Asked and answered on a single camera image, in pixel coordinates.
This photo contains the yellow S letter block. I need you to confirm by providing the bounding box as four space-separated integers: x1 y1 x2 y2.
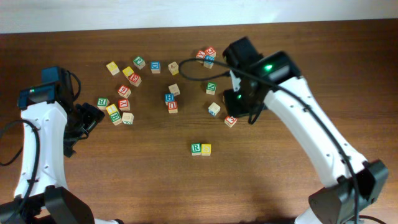
201 144 211 156

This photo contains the green R letter block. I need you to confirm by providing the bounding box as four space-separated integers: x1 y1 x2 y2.
191 143 201 156

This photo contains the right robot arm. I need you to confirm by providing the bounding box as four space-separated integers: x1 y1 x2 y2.
223 37 389 223

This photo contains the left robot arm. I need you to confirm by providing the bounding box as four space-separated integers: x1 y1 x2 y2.
1 66 104 224

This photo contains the green B block left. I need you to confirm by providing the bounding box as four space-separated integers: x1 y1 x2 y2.
96 98 109 110

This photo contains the green b block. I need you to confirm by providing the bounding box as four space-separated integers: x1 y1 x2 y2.
96 98 109 110
109 112 122 126

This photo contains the yellow block lower left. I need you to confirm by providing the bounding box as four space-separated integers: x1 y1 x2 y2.
106 104 119 116

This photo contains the green B block lower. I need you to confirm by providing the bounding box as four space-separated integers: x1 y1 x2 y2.
109 112 122 126

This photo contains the wooden block blue side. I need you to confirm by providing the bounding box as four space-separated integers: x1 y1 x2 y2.
208 102 221 116

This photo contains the green N block centre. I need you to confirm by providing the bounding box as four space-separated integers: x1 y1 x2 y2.
206 82 217 95

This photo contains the wooden block green side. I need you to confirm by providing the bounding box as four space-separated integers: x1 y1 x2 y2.
122 112 134 124

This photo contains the red 6 block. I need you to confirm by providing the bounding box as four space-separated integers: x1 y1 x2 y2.
118 85 131 98

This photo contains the blue X block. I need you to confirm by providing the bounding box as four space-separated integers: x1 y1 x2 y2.
203 55 215 68

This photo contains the yellow block far left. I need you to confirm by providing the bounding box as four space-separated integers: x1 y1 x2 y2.
106 62 120 76

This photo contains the red Q block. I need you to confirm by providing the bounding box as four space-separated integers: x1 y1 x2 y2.
205 47 216 58

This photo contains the red E block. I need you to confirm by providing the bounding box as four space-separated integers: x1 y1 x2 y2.
128 73 142 87

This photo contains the yellow block beside E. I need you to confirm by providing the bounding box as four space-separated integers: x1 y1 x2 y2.
123 67 134 78

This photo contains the plain wooden block centre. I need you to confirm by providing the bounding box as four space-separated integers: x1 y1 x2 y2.
169 83 180 96

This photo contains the red U block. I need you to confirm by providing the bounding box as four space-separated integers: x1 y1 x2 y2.
167 101 178 114

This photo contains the green P block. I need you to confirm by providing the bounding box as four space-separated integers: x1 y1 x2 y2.
133 56 146 70

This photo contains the blue H block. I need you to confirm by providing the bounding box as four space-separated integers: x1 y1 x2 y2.
165 93 175 105

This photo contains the yellow A block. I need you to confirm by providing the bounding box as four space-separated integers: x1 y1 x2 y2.
168 62 179 75

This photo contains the blue D block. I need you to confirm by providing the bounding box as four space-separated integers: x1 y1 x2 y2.
150 61 161 74

